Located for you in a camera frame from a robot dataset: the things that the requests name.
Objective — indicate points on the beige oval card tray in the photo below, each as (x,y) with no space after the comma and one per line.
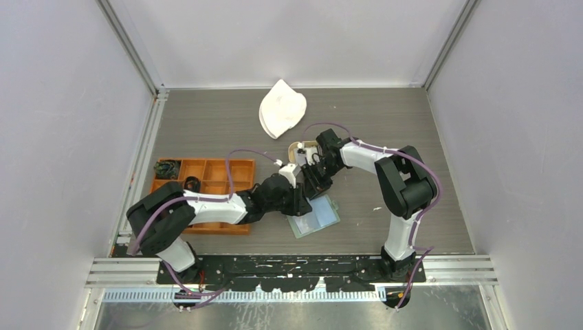
(300,148)

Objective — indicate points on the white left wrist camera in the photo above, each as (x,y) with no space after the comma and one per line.
(290,171)

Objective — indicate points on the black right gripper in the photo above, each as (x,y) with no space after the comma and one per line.
(315,185)

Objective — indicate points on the aluminium frame rail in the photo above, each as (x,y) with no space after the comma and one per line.
(439,270)

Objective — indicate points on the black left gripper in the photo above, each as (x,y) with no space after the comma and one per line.
(299,205)

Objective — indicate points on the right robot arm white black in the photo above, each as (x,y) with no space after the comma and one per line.
(407,185)

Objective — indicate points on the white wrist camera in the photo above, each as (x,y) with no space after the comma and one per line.
(290,171)
(304,155)

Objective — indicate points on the white folded cloth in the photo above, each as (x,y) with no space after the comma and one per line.
(281,109)

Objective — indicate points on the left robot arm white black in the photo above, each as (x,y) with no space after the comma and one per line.
(159,219)

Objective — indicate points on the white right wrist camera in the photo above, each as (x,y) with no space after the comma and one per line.
(304,155)

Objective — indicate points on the green card holder wallet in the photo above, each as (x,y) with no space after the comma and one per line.
(324,214)

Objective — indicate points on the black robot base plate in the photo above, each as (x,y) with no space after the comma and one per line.
(298,272)

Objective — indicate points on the orange compartment organizer tray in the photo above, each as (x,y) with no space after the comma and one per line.
(212,174)

